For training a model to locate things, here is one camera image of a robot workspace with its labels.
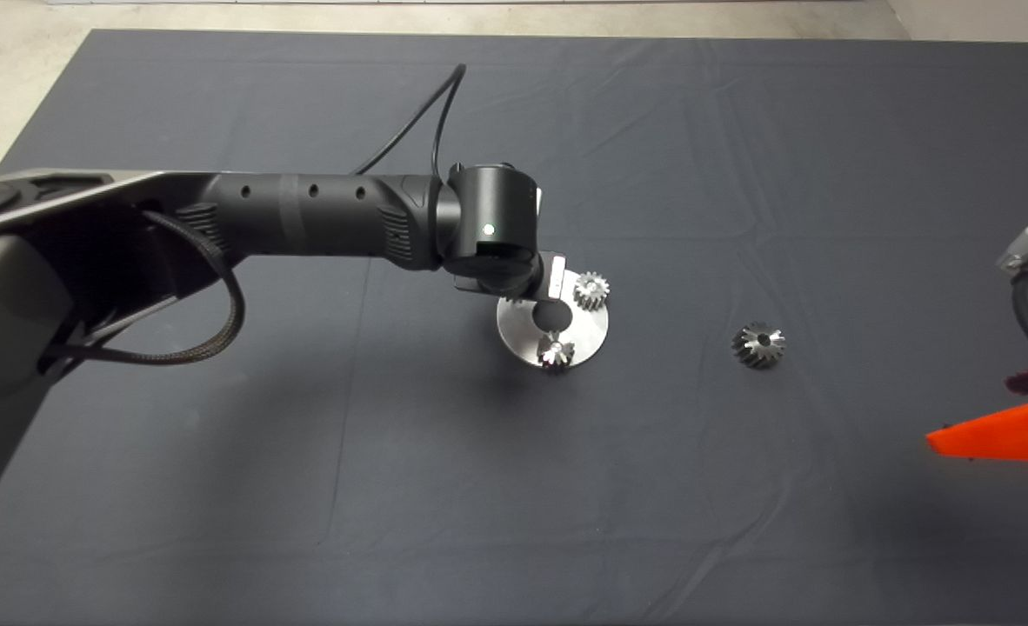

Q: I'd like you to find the dark grey table cloth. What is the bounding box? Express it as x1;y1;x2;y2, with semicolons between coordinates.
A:
0;30;1028;626

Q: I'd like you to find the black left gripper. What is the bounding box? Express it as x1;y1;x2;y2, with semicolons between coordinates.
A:
527;250;569;302

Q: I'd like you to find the small steel gear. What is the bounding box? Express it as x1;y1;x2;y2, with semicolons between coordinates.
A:
573;271;611;314
538;331;578;375

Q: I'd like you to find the braided black left arm cable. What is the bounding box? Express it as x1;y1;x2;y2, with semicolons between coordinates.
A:
44;209;247;366

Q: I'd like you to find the round metal plate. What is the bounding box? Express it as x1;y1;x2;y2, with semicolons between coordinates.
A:
497;270;610;372

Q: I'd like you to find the thin black left camera cable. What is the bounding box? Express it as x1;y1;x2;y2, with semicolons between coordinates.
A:
353;63;469;179

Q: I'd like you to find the larger steel gear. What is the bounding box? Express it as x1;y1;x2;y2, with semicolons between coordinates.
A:
731;322;787;370

